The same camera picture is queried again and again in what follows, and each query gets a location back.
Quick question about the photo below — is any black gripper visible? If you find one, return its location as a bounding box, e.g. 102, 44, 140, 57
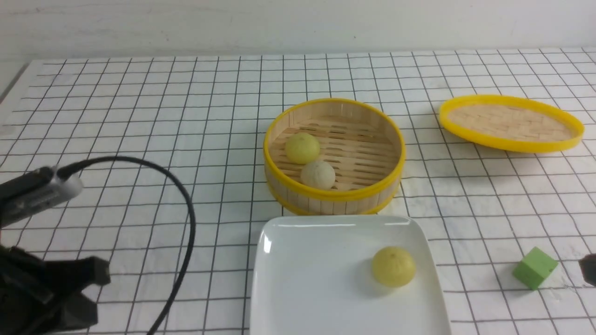
0, 247, 111, 335

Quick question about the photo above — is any yellow steamed bun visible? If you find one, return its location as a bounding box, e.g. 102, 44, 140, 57
371, 247, 416, 288
285, 132, 321, 165

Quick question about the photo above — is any white steamed bun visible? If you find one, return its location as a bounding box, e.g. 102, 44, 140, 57
300, 161, 336, 190

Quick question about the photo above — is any yellow-rimmed bamboo steamer lid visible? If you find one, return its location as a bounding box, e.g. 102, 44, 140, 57
439, 94, 585, 154

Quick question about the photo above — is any white square plate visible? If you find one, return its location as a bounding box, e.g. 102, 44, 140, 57
250, 215, 453, 335

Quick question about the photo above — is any white grid-pattern tablecloth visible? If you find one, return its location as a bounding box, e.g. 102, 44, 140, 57
1, 47, 595, 335

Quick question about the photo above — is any yellow-rimmed bamboo steamer basket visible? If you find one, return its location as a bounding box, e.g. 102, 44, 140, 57
263, 98, 406, 215

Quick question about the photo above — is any green cube block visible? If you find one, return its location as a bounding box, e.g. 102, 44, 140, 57
512, 247, 558, 291

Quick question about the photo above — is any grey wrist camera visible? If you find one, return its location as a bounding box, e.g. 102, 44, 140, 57
0, 166, 83, 228

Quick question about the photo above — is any black camera cable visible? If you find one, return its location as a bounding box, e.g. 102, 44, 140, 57
56, 156, 196, 335

